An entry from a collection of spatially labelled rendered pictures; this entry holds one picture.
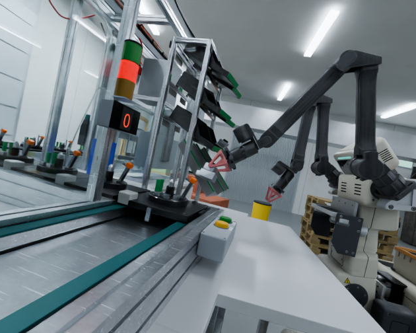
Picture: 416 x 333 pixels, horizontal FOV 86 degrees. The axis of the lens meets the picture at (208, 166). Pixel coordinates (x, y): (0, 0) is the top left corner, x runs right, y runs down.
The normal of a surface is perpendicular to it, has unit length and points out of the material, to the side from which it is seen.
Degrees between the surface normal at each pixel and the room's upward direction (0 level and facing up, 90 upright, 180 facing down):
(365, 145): 86
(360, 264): 90
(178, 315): 0
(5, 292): 0
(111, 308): 0
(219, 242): 90
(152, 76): 90
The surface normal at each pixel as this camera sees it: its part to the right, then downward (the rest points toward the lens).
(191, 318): 0.21, -0.98
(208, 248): -0.24, -0.03
